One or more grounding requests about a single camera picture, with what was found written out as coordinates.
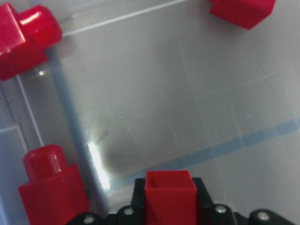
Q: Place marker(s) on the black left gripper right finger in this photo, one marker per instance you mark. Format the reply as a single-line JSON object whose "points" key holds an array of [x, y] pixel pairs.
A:
{"points": [[203, 197]]}

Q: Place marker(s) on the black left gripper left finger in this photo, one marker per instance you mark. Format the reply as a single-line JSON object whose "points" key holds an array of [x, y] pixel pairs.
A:
{"points": [[138, 197]]}

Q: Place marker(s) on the red block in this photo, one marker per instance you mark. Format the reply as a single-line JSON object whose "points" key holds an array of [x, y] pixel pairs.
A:
{"points": [[170, 198], [54, 193]]}

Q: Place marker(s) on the clear plastic storage box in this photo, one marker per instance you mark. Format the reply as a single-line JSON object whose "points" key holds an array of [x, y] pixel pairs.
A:
{"points": [[137, 85]]}

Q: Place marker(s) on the red block far corner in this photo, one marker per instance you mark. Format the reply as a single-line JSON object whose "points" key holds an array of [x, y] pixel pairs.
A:
{"points": [[244, 13]]}

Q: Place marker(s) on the red block box corner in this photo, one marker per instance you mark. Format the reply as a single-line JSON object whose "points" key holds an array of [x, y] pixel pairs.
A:
{"points": [[24, 37]]}

